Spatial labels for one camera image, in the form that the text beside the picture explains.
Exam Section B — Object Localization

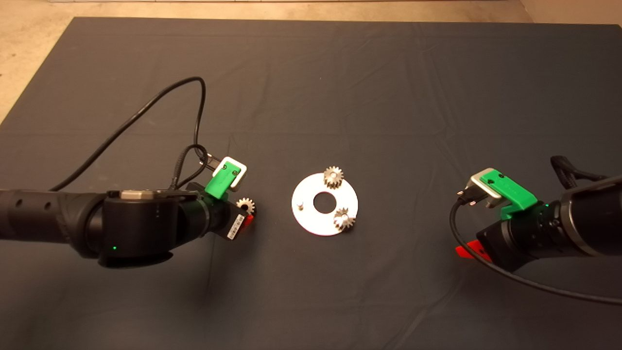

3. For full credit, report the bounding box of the round metal carrier plate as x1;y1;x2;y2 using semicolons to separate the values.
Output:
292;173;359;237

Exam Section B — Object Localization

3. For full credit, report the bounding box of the black left camera cable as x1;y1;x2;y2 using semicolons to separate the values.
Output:
51;76;219;191

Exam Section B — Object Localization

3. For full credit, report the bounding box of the dark grey table cloth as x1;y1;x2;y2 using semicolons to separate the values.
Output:
0;17;622;350

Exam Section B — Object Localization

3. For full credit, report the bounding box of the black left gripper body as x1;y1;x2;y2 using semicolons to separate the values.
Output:
202;193;247;240

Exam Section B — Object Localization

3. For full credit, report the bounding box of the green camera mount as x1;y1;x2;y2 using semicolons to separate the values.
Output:
480;169;538;219
205;163;242;200

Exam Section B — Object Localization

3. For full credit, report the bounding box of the green left camera mount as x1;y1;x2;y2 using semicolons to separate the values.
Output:
205;163;242;200

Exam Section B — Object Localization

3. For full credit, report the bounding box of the black camera cable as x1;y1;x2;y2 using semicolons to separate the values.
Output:
51;76;219;191
449;190;622;306

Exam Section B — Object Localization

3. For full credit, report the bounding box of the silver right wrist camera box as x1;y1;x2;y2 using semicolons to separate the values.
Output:
466;169;503;209

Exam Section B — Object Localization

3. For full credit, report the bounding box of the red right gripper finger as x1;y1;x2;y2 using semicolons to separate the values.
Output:
456;241;492;263

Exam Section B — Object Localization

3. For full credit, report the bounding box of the black right camera cable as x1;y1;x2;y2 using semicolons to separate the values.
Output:
449;190;622;306

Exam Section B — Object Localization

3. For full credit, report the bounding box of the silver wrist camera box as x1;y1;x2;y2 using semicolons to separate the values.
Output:
219;157;247;192
466;169;503;209

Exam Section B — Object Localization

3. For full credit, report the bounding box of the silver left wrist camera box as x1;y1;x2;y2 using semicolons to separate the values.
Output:
219;157;247;192

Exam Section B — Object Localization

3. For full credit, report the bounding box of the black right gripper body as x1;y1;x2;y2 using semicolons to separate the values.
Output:
476;207;564;274

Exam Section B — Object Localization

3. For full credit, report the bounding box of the green right camera mount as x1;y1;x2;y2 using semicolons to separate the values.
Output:
480;169;538;219

